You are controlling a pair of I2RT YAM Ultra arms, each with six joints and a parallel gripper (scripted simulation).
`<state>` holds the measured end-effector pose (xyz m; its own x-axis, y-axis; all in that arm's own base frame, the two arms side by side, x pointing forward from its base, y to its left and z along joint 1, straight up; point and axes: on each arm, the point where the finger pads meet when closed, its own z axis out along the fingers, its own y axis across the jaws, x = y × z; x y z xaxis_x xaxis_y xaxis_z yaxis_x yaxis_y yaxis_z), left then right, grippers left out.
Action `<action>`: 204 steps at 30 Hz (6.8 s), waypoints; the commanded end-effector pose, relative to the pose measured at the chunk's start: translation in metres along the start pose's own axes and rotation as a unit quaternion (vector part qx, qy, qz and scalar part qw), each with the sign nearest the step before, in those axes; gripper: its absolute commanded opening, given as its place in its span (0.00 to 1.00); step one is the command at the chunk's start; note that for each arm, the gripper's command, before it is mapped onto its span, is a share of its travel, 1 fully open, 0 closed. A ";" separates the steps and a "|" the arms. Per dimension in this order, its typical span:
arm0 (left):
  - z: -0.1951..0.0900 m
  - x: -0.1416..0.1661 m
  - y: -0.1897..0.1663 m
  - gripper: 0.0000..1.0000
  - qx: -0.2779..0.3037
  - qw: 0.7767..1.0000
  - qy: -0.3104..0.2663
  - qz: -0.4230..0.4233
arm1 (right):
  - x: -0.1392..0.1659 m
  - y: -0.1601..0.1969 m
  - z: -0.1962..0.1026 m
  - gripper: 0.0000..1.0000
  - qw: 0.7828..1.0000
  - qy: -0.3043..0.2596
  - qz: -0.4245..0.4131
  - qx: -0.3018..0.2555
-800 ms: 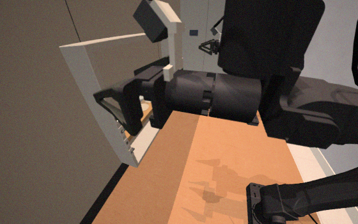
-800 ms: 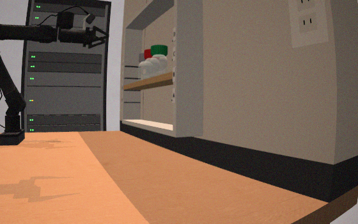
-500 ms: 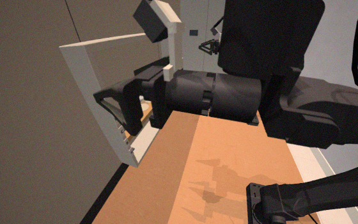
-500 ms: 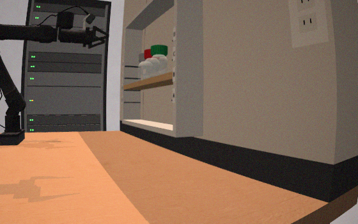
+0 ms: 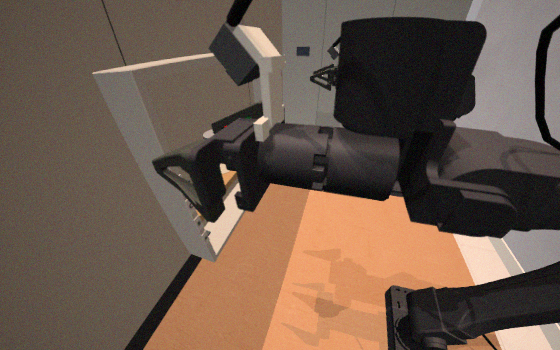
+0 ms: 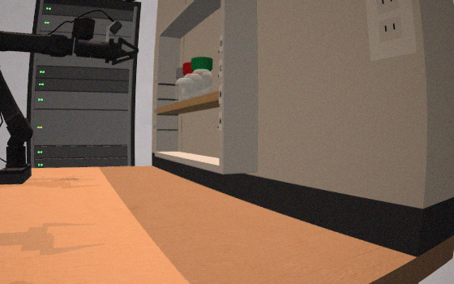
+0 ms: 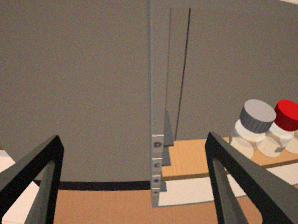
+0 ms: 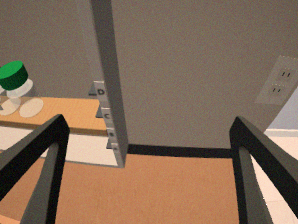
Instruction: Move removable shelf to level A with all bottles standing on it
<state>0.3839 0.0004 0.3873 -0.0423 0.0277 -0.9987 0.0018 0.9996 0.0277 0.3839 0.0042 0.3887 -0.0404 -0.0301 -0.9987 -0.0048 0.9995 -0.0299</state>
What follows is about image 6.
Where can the white bottle with red cap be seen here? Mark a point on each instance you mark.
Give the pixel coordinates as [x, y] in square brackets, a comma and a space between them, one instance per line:
[186, 81]

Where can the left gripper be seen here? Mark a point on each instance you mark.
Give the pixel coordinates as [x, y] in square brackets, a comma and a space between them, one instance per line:
[100, 49]

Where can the white bottle with green cap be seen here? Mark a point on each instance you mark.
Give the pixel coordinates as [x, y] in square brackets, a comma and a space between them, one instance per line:
[201, 77]

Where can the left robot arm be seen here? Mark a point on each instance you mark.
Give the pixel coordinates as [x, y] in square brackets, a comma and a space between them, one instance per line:
[53, 45]

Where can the pale grey bottle with grey ribbed cap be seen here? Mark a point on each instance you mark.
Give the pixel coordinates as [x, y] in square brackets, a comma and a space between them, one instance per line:
[178, 85]

